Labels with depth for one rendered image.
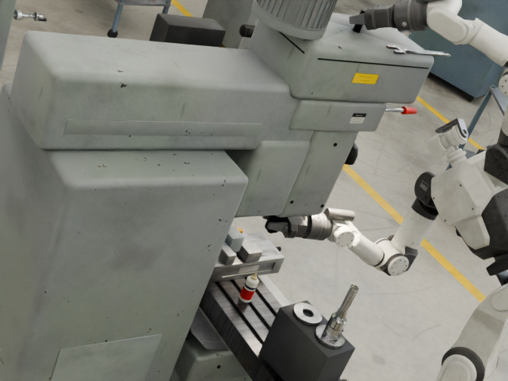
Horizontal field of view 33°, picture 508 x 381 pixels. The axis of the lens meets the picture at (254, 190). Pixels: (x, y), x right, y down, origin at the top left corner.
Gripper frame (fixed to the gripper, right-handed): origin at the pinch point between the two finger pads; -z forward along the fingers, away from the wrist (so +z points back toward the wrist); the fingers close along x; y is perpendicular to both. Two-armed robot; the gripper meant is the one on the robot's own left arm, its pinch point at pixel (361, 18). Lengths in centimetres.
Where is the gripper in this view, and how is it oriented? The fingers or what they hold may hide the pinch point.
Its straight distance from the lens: 242.3
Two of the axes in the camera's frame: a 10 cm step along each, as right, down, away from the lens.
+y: -1.2, -9.6, -2.6
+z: 8.7, 0.2, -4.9
